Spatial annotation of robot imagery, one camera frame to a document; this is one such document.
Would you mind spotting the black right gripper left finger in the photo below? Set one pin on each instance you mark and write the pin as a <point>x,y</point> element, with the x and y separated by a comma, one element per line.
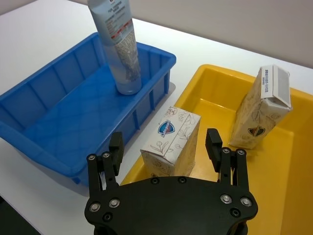
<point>115,156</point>

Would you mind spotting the blue plastic bin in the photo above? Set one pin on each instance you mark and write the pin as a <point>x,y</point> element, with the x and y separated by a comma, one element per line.
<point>73,110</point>

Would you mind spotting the soap box with blue logo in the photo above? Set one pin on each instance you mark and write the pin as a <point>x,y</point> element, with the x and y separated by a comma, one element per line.
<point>171,142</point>

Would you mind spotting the soap box with dark logo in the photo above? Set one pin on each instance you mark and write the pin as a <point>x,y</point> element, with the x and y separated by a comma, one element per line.
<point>259,115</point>

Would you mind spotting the yellow plastic bin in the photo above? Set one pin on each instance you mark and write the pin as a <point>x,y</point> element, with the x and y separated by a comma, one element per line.
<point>269,176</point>

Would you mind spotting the grey-blue squeeze tube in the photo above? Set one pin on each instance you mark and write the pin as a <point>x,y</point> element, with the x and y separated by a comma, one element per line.
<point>121,54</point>

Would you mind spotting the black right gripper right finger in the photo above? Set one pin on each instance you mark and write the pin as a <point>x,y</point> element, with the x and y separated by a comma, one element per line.
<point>215,151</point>

